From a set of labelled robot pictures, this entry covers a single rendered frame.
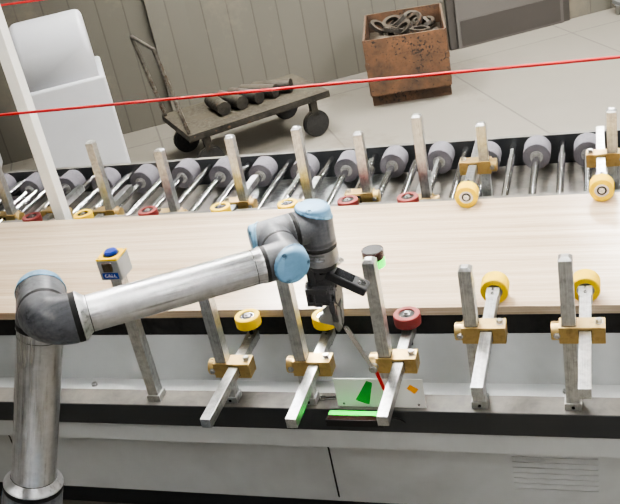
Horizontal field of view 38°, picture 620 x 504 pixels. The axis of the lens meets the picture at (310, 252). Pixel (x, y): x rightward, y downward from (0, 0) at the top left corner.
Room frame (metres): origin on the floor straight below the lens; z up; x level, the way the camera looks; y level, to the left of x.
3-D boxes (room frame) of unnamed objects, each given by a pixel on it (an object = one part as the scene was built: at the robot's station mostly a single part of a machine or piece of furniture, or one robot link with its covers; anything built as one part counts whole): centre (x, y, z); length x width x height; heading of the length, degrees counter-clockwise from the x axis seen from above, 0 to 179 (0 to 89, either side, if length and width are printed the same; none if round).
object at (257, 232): (2.04, 0.08, 1.33); 0.12 x 0.12 x 0.09; 14
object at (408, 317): (2.24, -0.24, 0.85); 0.08 x 0.08 x 0.11
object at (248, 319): (2.41, 0.23, 0.85); 0.08 x 0.08 x 0.11
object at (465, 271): (2.02, -0.38, 0.91); 0.03 x 0.03 x 0.48; 70
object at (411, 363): (2.11, -0.17, 0.84); 0.13 x 0.06 x 0.05; 70
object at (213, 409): (2.23, 0.30, 0.82); 0.43 x 0.03 x 0.04; 160
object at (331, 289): (2.08, -0.02, 1.15); 0.09 x 0.08 x 0.12; 70
